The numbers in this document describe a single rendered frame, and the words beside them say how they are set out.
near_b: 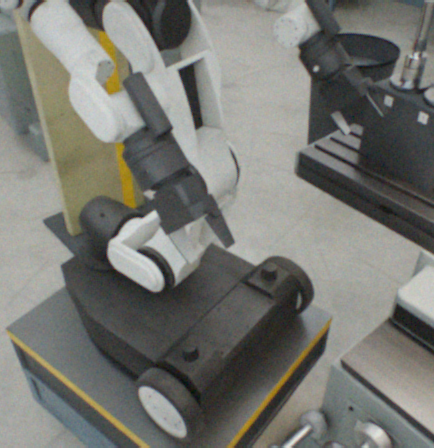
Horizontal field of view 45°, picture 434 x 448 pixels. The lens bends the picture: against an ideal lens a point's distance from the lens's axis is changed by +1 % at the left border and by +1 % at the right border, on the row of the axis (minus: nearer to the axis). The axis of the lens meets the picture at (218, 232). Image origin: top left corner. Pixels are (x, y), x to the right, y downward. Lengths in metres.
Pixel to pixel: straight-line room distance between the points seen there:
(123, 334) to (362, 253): 1.46
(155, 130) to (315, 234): 1.92
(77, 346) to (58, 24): 1.03
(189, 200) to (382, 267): 1.82
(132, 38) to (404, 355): 0.84
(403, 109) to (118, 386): 1.04
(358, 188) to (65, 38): 0.75
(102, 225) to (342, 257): 1.35
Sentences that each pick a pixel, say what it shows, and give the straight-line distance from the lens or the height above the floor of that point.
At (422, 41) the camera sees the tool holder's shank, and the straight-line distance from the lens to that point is 1.29.
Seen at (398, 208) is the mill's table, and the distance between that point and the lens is 1.25.
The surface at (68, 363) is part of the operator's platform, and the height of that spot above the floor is 0.40.
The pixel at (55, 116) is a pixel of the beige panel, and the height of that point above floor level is 0.66.
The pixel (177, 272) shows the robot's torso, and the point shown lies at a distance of 1.37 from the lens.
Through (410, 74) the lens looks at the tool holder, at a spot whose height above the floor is 1.19.
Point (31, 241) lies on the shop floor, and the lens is 2.71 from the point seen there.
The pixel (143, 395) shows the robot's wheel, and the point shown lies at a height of 0.50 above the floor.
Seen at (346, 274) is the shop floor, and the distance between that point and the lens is 2.45.
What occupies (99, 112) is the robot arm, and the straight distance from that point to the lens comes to 0.80.
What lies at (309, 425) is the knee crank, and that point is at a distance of 1.29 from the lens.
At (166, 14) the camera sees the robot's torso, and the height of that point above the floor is 1.36.
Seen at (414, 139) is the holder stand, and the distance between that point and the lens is 1.28.
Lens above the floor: 1.66
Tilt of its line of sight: 40 degrees down
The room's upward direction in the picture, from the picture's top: straight up
